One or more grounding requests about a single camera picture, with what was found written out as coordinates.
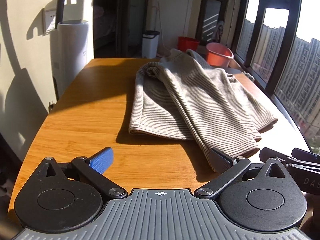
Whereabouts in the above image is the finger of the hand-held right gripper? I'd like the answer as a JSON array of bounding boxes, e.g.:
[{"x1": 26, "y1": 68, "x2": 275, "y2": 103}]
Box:
[
  {"x1": 291, "y1": 148, "x2": 320, "y2": 161},
  {"x1": 259, "y1": 147, "x2": 295, "y2": 167}
]

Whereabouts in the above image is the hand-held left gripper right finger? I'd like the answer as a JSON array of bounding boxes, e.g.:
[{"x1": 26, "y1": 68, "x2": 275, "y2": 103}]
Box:
[{"x1": 194, "y1": 147, "x2": 290, "y2": 200}]

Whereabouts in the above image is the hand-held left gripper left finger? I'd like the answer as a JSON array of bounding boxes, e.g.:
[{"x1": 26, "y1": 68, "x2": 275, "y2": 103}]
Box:
[{"x1": 37, "y1": 147, "x2": 128, "y2": 200}]

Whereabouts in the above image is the pink bucket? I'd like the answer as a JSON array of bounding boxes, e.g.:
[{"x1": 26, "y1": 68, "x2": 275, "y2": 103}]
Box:
[{"x1": 206, "y1": 42, "x2": 234, "y2": 67}]

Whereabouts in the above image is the white cylindrical floor washer dock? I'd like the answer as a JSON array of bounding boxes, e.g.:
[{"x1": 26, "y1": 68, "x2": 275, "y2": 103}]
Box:
[{"x1": 51, "y1": 20, "x2": 90, "y2": 100}]

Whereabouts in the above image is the white trash bin black lid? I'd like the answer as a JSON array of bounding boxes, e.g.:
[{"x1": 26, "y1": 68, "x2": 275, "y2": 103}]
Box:
[{"x1": 142, "y1": 30, "x2": 160, "y2": 58}]

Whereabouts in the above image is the red bucket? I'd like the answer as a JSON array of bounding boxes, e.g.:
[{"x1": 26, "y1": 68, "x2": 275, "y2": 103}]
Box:
[{"x1": 177, "y1": 36, "x2": 200, "y2": 53}]

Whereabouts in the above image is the cloth hanging by door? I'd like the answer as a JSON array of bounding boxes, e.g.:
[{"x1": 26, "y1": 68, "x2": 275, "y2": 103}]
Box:
[{"x1": 215, "y1": 20, "x2": 225, "y2": 43}]

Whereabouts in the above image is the mop pole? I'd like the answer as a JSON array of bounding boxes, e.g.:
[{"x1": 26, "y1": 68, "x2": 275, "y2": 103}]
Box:
[{"x1": 229, "y1": 0, "x2": 237, "y2": 47}]

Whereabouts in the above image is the dark framed glass door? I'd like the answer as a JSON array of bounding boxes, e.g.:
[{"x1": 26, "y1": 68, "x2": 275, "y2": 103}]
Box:
[{"x1": 195, "y1": 0, "x2": 229, "y2": 46}]

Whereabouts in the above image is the black window frame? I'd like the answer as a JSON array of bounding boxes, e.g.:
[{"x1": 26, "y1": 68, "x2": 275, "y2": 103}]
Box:
[{"x1": 235, "y1": 0, "x2": 320, "y2": 155}]

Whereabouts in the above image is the white wall outlet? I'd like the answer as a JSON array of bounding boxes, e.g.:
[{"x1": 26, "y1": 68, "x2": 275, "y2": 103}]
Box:
[{"x1": 42, "y1": 8, "x2": 58, "y2": 34}]

